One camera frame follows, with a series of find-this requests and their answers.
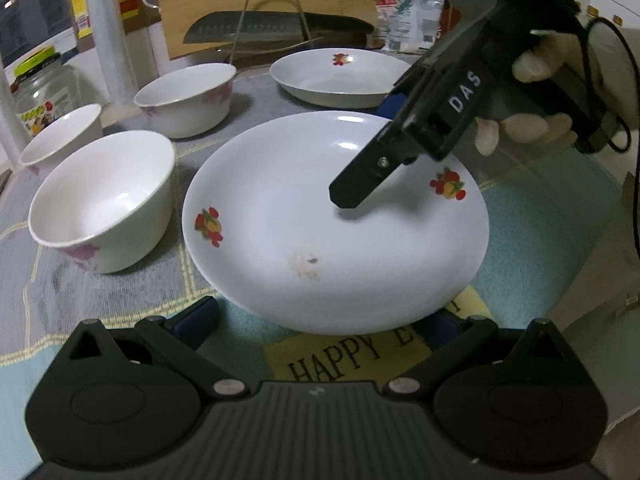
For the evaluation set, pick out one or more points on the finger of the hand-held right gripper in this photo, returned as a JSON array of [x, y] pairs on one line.
[[360, 180], [389, 107]]

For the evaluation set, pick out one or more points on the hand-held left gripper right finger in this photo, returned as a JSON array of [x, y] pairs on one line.
[[446, 334]]

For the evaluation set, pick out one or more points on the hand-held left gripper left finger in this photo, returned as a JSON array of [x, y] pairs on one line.
[[197, 317]]

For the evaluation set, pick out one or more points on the white plate with fruit print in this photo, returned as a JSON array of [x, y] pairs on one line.
[[300, 220], [330, 80]]

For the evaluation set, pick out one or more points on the white bowl with pink flowers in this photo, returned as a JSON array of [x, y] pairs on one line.
[[185, 105], [60, 130], [100, 185]]

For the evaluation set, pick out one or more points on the person's right hand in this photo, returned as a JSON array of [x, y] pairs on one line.
[[535, 60]]

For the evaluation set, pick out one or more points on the white silver packet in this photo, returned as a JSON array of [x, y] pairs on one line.
[[420, 20]]

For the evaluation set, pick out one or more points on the grey checked mat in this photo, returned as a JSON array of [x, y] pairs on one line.
[[125, 300]]

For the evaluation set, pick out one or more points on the red and white packet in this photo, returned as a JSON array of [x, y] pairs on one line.
[[390, 5]]

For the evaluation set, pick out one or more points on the large kitchen knife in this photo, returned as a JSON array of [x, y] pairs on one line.
[[215, 30]]

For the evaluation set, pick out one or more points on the glass jar with green lid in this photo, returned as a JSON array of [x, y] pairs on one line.
[[45, 90]]

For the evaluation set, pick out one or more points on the white plastic wrap roll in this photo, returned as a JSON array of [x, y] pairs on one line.
[[107, 35]]

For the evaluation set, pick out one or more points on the amber oil jug yellow label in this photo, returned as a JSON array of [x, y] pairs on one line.
[[80, 10]]

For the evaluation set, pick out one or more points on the window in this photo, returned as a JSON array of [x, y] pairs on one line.
[[30, 15]]

